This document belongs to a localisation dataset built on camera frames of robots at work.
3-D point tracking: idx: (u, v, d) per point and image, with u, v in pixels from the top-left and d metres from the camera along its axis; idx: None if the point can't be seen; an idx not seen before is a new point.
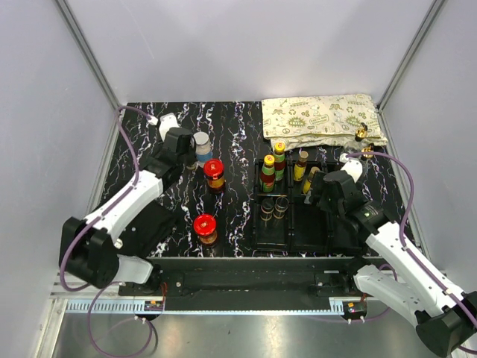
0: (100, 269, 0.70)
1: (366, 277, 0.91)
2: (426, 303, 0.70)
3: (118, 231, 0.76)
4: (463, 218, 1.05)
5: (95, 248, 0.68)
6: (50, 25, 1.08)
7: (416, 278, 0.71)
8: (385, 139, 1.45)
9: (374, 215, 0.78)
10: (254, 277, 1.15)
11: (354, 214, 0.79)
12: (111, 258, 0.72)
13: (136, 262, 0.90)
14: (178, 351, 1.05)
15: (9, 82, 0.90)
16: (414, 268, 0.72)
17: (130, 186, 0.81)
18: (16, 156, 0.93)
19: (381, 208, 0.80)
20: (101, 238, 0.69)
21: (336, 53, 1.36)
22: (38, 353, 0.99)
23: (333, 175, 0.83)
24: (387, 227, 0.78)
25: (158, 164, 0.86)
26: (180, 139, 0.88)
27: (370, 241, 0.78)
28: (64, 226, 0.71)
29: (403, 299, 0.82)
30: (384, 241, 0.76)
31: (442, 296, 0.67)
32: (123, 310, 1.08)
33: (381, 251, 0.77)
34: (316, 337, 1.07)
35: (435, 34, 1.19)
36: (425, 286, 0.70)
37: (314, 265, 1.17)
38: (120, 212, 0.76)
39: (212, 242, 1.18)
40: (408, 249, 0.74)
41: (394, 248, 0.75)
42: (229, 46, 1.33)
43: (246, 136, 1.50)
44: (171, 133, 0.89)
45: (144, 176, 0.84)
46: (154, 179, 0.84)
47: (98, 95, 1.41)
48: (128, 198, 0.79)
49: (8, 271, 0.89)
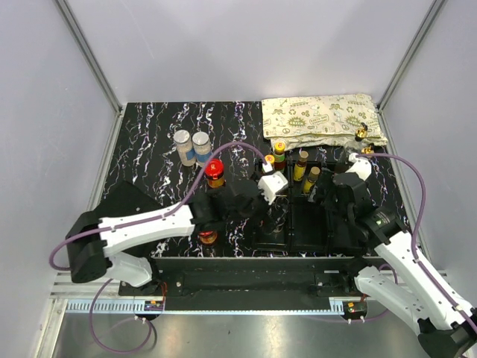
0: (78, 274, 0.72)
1: (367, 280, 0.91)
2: (434, 317, 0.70)
3: (121, 248, 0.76)
4: (463, 218, 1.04)
5: (82, 255, 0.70)
6: (51, 26, 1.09)
7: (426, 292, 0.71)
8: (385, 139, 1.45)
9: (386, 222, 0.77)
10: (253, 277, 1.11)
11: (364, 221, 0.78)
12: (94, 268, 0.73)
13: (135, 271, 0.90)
14: (178, 351, 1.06)
15: (9, 82, 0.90)
16: (425, 281, 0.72)
17: (159, 215, 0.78)
18: (16, 155, 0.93)
19: (392, 215, 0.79)
20: (94, 249, 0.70)
21: (337, 53, 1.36)
22: (37, 353, 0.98)
23: (346, 177, 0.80)
24: (398, 238, 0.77)
25: (203, 204, 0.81)
26: (248, 201, 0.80)
27: (381, 250, 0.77)
28: (85, 215, 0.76)
29: (406, 305, 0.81)
30: (396, 251, 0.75)
31: (452, 312, 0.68)
32: (123, 310, 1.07)
33: (391, 260, 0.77)
34: (316, 337, 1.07)
35: (434, 35, 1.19)
36: (435, 300, 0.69)
37: (313, 265, 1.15)
38: (132, 234, 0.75)
39: (212, 242, 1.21)
40: (419, 262, 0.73)
41: (405, 260, 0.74)
42: (229, 46, 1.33)
43: (246, 136, 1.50)
44: (233, 186, 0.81)
45: (180, 211, 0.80)
46: (188, 222, 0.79)
47: (98, 95, 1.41)
48: (147, 225, 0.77)
49: (8, 269, 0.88)
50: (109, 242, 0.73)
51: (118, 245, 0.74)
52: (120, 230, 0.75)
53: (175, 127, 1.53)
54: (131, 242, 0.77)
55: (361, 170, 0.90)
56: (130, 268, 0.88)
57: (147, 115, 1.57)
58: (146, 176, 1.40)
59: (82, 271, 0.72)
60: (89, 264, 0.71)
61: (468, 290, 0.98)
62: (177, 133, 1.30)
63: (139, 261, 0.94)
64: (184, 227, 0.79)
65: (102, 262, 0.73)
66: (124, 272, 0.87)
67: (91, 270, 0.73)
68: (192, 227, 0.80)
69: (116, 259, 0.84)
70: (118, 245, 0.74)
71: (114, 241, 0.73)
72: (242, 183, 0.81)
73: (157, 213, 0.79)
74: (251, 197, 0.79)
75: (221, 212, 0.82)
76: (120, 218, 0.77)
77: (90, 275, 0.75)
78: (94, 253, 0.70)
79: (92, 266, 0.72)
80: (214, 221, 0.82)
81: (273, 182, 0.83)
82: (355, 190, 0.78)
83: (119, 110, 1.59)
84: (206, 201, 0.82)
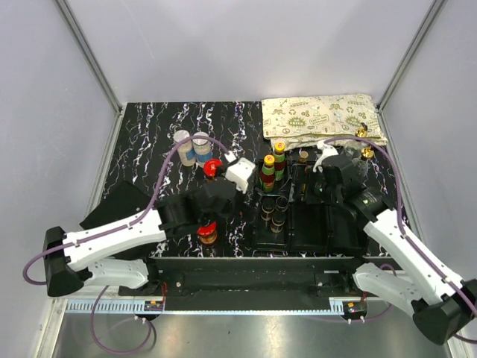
0: (52, 291, 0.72)
1: (364, 274, 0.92)
2: (425, 291, 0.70)
3: (89, 262, 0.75)
4: (463, 218, 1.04)
5: (49, 273, 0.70)
6: (51, 26, 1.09)
7: (415, 266, 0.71)
8: (385, 139, 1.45)
9: (373, 202, 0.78)
10: (254, 277, 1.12)
11: (352, 201, 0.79)
12: (66, 285, 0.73)
13: (124, 276, 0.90)
14: (178, 351, 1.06)
15: (9, 82, 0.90)
16: (413, 255, 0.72)
17: (124, 224, 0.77)
18: (16, 155, 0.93)
19: (380, 196, 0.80)
20: (59, 267, 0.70)
21: (337, 52, 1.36)
22: (38, 353, 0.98)
23: (335, 159, 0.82)
24: (385, 216, 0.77)
25: (178, 208, 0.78)
26: (223, 202, 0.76)
27: (369, 228, 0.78)
28: (48, 233, 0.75)
29: (399, 290, 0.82)
30: (384, 228, 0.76)
31: (441, 284, 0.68)
32: (123, 310, 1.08)
33: (379, 238, 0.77)
34: (316, 337, 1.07)
35: (434, 36, 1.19)
36: (423, 274, 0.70)
37: (313, 265, 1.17)
38: (97, 247, 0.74)
39: (212, 242, 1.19)
40: (407, 236, 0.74)
41: (393, 236, 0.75)
42: (229, 46, 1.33)
43: (247, 136, 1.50)
44: (207, 187, 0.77)
45: (147, 218, 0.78)
46: (158, 228, 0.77)
47: (98, 95, 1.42)
48: (114, 236, 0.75)
49: (7, 269, 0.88)
50: (73, 257, 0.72)
51: (84, 260, 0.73)
52: (84, 244, 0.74)
53: (175, 127, 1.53)
54: (99, 255, 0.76)
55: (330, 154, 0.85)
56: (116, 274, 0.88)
57: (147, 115, 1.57)
58: (146, 176, 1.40)
59: (55, 289, 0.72)
60: (57, 280, 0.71)
61: None
62: (177, 133, 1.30)
63: (131, 265, 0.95)
64: (153, 233, 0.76)
65: (74, 278, 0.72)
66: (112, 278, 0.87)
67: (62, 286, 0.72)
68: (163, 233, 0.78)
69: (100, 265, 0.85)
70: (85, 259, 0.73)
71: (78, 256, 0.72)
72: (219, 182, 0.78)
73: (123, 223, 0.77)
74: (226, 198, 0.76)
75: (196, 213, 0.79)
76: (86, 232, 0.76)
77: (65, 291, 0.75)
78: (59, 271, 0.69)
79: (62, 283, 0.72)
80: (188, 226, 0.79)
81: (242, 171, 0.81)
82: (343, 171, 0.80)
83: (119, 110, 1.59)
84: (181, 203, 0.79)
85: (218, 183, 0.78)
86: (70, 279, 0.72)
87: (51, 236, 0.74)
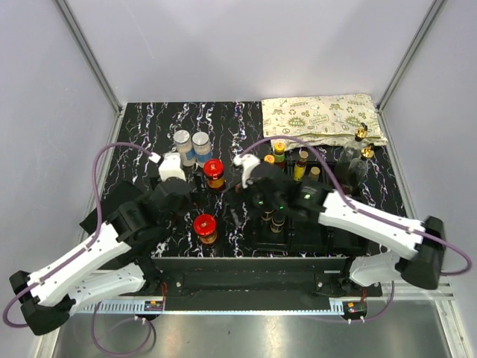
0: (38, 329, 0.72)
1: (356, 270, 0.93)
2: (399, 250, 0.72)
3: (63, 293, 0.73)
4: (462, 218, 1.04)
5: (23, 315, 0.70)
6: (51, 27, 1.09)
7: (380, 233, 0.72)
8: (385, 139, 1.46)
9: (314, 194, 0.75)
10: (253, 277, 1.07)
11: (296, 201, 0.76)
12: (48, 320, 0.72)
13: (118, 286, 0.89)
14: (178, 351, 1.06)
15: (9, 82, 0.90)
16: (371, 224, 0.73)
17: (82, 248, 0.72)
18: (16, 155, 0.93)
19: (317, 186, 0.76)
20: (30, 309, 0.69)
21: (337, 52, 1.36)
22: (38, 353, 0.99)
23: (259, 171, 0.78)
24: (331, 201, 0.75)
25: (138, 216, 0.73)
26: (172, 198, 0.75)
27: (324, 218, 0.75)
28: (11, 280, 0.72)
29: (384, 262, 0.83)
30: (335, 212, 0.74)
31: (408, 236, 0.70)
32: (123, 310, 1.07)
33: (337, 223, 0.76)
34: (315, 336, 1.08)
35: (434, 36, 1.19)
36: (390, 235, 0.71)
37: (313, 266, 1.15)
38: (62, 279, 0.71)
39: (212, 242, 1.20)
40: (359, 209, 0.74)
41: (346, 214, 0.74)
42: (229, 46, 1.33)
43: (247, 136, 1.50)
44: (164, 186, 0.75)
45: (104, 234, 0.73)
46: (115, 242, 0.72)
47: (98, 95, 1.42)
48: (76, 262, 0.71)
49: (7, 270, 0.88)
50: (41, 296, 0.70)
51: (54, 294, 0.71)
52: (48, 280, 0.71)
53: (175, 127, 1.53)
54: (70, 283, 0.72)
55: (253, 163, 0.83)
56: (106, 289, 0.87)
57: (147, 115, 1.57)
58: (146, 176, 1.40)
59: (38, 327, 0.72)
60: (36, 318, 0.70)
61: (469, 291, 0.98)
62: (177, 132, 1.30)
63: (121, 273, 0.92)
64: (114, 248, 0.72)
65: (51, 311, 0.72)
66: (103, 294, 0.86)
67: (45, 321, 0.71)
68: (125, 245, 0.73)
69: (83, 288, 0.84)
70: (54, 294, 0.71)
71: (45, 294, 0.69)
72: (172, 183, 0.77)
73: (80, 247, 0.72)
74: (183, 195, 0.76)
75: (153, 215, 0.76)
76: (48, 268, 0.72)
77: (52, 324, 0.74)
78: (30, 312, 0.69)
79: (42, 320, 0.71)
80: (149, 229, 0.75)
81: (171, 163, 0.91)
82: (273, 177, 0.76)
83: (119, 110, 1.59)
84: (136, 207, 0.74)
85: (169, 182, 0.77)
86: (48, 315, 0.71)
87: (14, 280, 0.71)
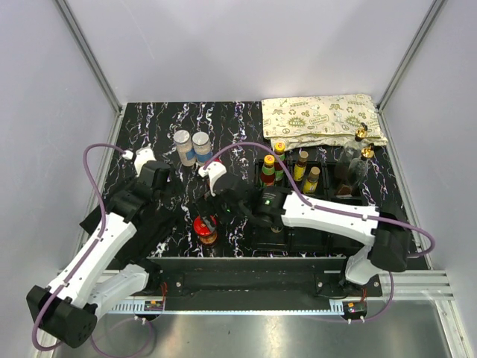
0: (74, 336, 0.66)
1: (349, 271, 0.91)
2: (359, 237, 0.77)
3: (89, 292, 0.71)
4: (462, 218, 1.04)
5: (59, 321, 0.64)
6: (50, 26, 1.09)
7: (339, 224, 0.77)
8: (385, 139, 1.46)
9: (273, 198, 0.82)
10: (254, 277, 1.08)
11: (258, 209, 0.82)
12: (84, 320, 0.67)
13: (129, 283, 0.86)
14: (178, 351, 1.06)
15: (9, 81, 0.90)
16: (330, 218, 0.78)
17: (95, 241, 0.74)
18: (16, 155, 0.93)
19: (276, 191, 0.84)
20: (65, 311, 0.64)
21: (336, 52, 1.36)
22: (37, 353, 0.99)
23: (221, 181, 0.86)
24: (289, 205, 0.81)
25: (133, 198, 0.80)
26: (157, 173, 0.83)
27: (288, 221, 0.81)
28: (27, 300, 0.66)
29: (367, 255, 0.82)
30: (295, 212, 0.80)
31: (364, 223, 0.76)
32: (123, 310, 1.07)
33: (299, 223, 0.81)
34: (315, 336, 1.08)
35: (434, 36, 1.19)
36: (348, 224, 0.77)
37: (313, 265, 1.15)
38: (86, 272, 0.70)
39: (212, 242, 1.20)
40: (316, 206, 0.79)
41: (306, 212, 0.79)
42: (229, 46, 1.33)
43: (246, 136, 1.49)
44: (148, 167, 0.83)
45: (111, 222, 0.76)
46: (124, 223, 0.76)
47: (98, 95, 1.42)
48: (95, 254, 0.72)
49: (7, 270, 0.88)
50: (71, 295, 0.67)
51: (83, 291, 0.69)
52: (72, 278, 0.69)
53: (175, 127, 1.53)
54: (93, 279, 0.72)
55: (218, 173, 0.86)
56: (119, 289, 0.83)
57: (147, 115, 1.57)
58: None
59: (74, 334, 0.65)
60: (73, 323, 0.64)
61: (469, 291, 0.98)
62: (177, 133, 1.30)
63: (124, 273, 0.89)
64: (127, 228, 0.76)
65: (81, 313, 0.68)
66: (117, 296, 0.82)
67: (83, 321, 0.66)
68: (132, 224, 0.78)
69: (98, 293, 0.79)
70: (83, 290, 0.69)
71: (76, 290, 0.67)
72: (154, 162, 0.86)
73: (92, 240, 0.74)
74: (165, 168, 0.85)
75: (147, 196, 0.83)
76: (65, 271, 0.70)
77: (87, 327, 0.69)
78: (68, 313, 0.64)
79: (80, 321, 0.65)
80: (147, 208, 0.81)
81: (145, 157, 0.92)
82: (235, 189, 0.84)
83: (119, 110, 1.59)
84: (128, 194, 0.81)
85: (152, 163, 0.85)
86: (85, 313, 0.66)
87: (33, 298, 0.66)
